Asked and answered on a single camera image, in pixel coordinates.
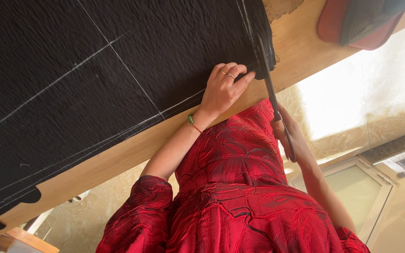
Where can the white wall socket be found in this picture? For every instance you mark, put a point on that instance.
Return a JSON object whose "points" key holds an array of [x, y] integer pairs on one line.
{"points": [[77, 197]]}

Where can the red patterned dress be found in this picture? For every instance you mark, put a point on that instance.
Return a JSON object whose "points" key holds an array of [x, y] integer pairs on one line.
{"points": [[237, 196]]}

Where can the brown ragged paper piece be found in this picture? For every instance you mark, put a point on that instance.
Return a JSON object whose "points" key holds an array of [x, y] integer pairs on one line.
{"points": [[280, 8]]}

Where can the person's right fingers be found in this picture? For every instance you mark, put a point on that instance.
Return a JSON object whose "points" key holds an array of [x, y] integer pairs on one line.
{"points": [[279, 135]]}

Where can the person's right hand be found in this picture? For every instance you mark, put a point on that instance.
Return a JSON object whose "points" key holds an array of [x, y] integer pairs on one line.
{"points": [[287, 133]]}

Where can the wooden stool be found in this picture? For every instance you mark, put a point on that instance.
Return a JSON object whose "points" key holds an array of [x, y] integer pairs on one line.
{"points": [[23, 240]]}

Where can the dark green object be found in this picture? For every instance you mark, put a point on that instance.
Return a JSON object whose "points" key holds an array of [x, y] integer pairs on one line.
{"points": [[367, 17]]}

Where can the white framed glass door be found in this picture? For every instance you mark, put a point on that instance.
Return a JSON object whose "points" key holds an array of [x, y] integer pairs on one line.
{"points": [[357, 189]]}

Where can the red plastic tray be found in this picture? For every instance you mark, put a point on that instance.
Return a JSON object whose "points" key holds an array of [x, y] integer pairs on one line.
{"points": [[329, 24]]}

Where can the black tailor scissors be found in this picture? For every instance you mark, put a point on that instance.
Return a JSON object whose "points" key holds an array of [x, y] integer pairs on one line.
{"points": [[269, 86]]}

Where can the person's left hand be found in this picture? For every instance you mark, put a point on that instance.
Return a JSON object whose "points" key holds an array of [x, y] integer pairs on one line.
{"points": [[220, 93]]}

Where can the black fabric with chalk lines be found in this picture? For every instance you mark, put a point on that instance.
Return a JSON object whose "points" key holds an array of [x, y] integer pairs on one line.
{"points": [[83, 88]]}

